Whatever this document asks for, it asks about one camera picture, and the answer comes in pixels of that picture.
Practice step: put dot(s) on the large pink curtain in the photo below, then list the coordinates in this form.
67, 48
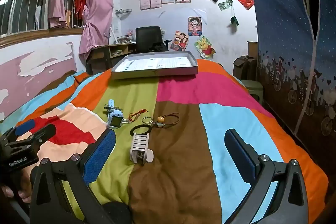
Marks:
97, 3

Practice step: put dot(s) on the cartoon character wall poster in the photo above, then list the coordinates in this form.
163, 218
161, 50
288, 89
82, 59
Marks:
194, 26

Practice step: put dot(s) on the green plastic stool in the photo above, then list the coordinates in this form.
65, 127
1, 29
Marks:
252, 86

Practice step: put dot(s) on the metal wall rack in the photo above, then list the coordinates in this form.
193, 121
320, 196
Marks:
122, 12

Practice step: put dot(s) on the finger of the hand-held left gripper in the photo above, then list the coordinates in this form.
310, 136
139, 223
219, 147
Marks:
43, 133
25, 127

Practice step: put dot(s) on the person's left hand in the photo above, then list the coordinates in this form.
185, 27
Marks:
25, 192

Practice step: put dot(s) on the yellow bear wall sticker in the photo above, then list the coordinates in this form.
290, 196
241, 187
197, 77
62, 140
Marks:
206, 48

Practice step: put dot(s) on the black office chair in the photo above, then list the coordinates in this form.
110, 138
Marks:
147, 37

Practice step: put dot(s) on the blue fabric wardrobe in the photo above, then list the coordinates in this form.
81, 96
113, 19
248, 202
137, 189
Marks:
283, 29

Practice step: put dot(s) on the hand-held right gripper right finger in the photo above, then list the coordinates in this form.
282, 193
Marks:
240, 158

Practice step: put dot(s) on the white hair claw clip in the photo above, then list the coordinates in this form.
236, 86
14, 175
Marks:
140, 142

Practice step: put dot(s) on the colourful patchwork blanket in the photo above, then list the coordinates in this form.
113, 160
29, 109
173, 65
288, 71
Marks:
183, 161

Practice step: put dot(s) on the dark green hanging ornament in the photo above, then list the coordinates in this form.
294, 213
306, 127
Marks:
234, 20

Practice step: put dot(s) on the green wall photos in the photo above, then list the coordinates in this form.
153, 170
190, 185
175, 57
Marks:
225, 5

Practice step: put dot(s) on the cartoon family wall poster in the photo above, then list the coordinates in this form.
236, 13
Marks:
179, 41

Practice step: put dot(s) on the grey shallow cardboard box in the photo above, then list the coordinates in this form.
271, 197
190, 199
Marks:
157, 74

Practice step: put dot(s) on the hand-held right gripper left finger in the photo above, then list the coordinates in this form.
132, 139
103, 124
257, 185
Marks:
101, 155

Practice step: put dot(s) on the brown backpack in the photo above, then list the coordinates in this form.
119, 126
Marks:
242, 66

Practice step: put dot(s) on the wooden desk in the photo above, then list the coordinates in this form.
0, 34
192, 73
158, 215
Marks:
99, 52

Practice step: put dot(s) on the printed paper sheet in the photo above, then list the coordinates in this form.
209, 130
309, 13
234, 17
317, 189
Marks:
168, 62

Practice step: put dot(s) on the wooden cabinet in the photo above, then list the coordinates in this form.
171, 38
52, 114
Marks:
252, 49

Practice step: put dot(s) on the silver metal bangles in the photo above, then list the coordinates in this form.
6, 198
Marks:
143, 119

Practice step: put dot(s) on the blue smartwatch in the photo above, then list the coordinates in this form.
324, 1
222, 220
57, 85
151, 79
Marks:
114, 121

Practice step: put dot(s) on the red paper envelope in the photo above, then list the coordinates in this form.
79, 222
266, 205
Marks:
245, 0

